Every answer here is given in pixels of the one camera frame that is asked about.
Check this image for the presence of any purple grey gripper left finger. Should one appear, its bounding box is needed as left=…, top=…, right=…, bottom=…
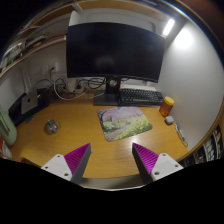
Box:
left=42, top=143, right=91, bottom=184

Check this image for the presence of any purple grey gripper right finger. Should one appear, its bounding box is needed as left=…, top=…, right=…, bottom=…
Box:
left=132, top=143, right=182, bottom=185

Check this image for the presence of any floral landscape mouse pad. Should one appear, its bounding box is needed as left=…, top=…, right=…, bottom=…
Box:
left=97, top=106, right=153, bottom=142

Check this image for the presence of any small grey earbuds case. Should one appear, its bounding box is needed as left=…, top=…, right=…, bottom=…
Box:
left=165, top=116, right=174, bottom=125

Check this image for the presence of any orange pill bottle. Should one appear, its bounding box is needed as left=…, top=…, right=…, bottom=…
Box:
left=159, top=96, right=174, bottom=117

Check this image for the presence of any light green appliance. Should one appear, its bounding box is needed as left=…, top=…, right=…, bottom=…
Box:
left=0, top=105, right=17, bottom=146

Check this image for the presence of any black keyboard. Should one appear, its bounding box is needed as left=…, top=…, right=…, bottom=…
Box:
left=119, top=88, right=163, bottom=106

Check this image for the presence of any black box under computer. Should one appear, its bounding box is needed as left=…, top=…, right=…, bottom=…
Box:
left=9, top=88, right=50, bottom=126

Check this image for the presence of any silver mini computer box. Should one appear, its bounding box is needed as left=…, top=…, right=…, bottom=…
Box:
left=21, top=90, right=38, bottom=114

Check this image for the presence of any white power strip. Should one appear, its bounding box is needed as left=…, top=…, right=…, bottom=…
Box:
left=59, top=86, right=84, bottom=94

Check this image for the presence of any black monitor stand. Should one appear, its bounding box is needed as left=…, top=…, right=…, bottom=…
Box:
left=93, top=77, right=121, bottom=106

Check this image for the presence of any black computer monitor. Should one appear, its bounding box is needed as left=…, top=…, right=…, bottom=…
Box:
left=66, top=22, right=165, bottom=82

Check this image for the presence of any white LED light bar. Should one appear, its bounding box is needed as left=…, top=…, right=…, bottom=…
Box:
left=162, top=19, right=175, bottom=36

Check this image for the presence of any white cable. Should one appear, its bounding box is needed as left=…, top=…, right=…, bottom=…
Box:
left=52, top=68, right=106, bottom=101

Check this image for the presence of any wooden wall shelf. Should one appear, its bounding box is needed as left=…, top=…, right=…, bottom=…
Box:
left=0, top=0, right=103, bottom=78

